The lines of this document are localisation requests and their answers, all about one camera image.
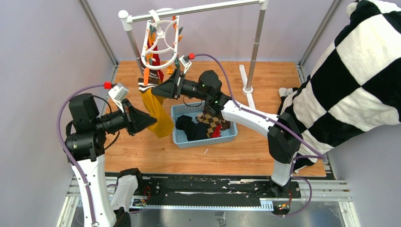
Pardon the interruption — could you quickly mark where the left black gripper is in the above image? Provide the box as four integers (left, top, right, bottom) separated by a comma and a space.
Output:
94, 97, 157, 135

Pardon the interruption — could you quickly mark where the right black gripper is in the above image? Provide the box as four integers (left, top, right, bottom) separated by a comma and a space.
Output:
149, 69, 210, 102

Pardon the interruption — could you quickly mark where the mustard yellow sock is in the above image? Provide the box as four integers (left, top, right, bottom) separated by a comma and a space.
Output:
138, 68, 174, 138

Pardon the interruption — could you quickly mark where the light blue plastic basket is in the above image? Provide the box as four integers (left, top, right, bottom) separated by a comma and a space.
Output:
170, 102, 238, 148

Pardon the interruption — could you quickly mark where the black sock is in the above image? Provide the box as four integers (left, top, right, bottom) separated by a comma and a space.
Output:
175, 115, 196, 134
186, 122, 208, 141

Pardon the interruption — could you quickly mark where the brown argyle sock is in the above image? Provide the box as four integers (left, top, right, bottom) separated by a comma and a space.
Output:
196, 113, 231, 139

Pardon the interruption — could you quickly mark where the red snowflake christmas sock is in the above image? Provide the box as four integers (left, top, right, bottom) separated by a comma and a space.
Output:
210, 124, 222, 138

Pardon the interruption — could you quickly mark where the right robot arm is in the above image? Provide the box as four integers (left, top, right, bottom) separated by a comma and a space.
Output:
152, 70, 303, 198

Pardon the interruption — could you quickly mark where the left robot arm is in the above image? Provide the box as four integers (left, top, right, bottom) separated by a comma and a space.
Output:
64, 93, 157, 227

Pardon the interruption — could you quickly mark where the white round sock hanger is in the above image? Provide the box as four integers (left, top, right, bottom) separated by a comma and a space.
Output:
140, 8, 180, 70

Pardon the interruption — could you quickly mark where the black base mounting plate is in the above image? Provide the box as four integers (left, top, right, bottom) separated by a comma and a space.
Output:
131, 175, 301, 210

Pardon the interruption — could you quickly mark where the white grey drying rack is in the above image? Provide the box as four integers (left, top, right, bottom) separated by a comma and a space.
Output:
118, 0, 268, 109

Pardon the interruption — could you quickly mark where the black white checkered blanket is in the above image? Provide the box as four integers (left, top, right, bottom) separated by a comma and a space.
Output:
278, 0, 401, 172

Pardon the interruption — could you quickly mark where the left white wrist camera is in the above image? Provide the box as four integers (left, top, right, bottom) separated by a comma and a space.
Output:
108, 82, 129, 112

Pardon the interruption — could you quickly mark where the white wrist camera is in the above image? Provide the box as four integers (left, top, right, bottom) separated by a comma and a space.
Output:
179, 55, 192, 74
108, 82, 129, 112

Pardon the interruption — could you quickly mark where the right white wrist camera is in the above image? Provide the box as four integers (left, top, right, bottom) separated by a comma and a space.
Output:
179, 55, 192, 74

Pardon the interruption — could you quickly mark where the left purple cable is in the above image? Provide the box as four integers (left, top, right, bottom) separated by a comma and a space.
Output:
56, 81, 145, 227

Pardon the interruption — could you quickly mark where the purple cable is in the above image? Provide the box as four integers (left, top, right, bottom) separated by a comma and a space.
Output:
56, 81, 145, 227
188, 53, 326, 218

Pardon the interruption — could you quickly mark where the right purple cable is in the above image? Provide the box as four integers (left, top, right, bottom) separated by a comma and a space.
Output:
188, 53, 326, 218

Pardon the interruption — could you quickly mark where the aluminium frame rail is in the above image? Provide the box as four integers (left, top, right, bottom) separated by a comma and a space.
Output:
56, 175, 361, 227

